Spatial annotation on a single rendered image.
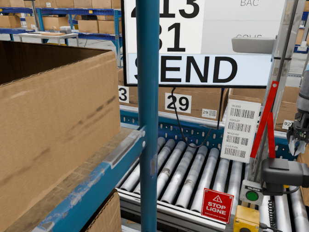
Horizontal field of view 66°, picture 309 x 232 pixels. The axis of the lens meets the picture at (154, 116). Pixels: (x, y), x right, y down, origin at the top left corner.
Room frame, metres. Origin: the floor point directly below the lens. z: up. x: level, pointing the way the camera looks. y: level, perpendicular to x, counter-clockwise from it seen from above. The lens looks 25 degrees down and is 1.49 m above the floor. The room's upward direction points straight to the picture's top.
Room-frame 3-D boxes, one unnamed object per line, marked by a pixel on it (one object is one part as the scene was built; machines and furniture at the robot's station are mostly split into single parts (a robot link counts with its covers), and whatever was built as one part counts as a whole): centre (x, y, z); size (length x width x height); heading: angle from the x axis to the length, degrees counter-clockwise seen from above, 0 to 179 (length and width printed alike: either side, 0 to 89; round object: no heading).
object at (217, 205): (0.61, -0.25, 0.85); 0.16 x 0.01 x 0.13; 68
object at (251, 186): (0.58, -0.31, 0.95); 0.07 x 0.03 x 0.07; 68
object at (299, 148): (0.80, -0.58, 0.98); 0.06 x 0.03 x 0.09; 160
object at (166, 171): (1.00, -0.08, 0.72); 0.52 x 0.05 x 0.05; 158
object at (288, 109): (1.27, -0.63, 0.97); 0.39 x 0.29 x 0.17; 68
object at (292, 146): (0.81, -0.55, 0.98); 0.06 x 0.03 x 0.09; 160
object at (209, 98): (1.42, -0.25, 0.96); 0.39 x 0.29 x 0.17; 68
